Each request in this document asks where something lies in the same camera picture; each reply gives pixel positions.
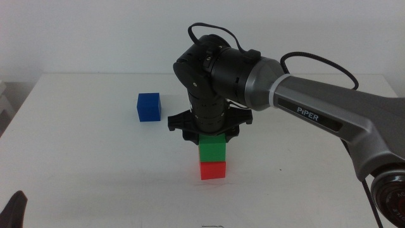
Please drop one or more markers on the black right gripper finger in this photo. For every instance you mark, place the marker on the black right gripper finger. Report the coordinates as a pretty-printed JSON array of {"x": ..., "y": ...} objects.
[
  {"x": 231, "y": 134},
  {"x": 190, "y": 137}
]

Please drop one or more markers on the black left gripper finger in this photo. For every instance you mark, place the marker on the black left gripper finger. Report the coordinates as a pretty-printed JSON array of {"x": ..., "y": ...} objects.
[{"x": 14, "y": 212}]

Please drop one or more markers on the green cube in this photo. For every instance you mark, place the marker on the green cube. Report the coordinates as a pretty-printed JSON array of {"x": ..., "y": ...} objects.
[{"x": 212, "y": 149}]

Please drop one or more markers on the red cube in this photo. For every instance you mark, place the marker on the red cube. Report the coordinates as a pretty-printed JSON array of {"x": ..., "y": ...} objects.
[{"x": 213, "y": 171}]

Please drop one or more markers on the blue cube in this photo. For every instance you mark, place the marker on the blue cube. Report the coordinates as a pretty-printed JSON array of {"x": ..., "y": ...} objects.
[{"x": 148, "y": 107}]

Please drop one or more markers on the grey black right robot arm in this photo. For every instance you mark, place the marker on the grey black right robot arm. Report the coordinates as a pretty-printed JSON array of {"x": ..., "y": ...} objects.
[{"x": 332, "y": 104}]

